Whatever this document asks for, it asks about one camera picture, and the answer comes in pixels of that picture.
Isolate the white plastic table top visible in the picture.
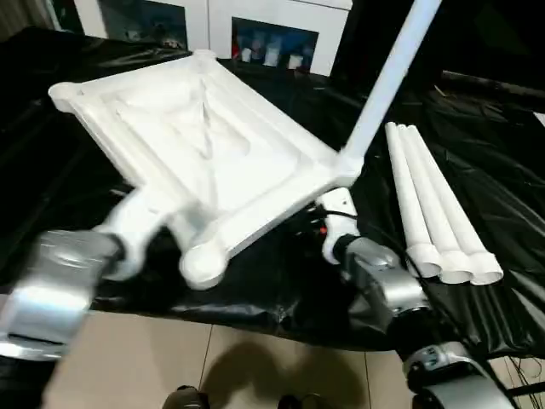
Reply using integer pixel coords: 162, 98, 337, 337
47, 49, 364, 291

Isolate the white cabinet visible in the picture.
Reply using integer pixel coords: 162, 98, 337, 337
74, 0, 355, 78

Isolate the black mat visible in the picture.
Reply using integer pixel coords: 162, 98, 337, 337
0, 25, 545, 359

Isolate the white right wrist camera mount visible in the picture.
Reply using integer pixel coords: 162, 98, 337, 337
320, 186, 362, 266

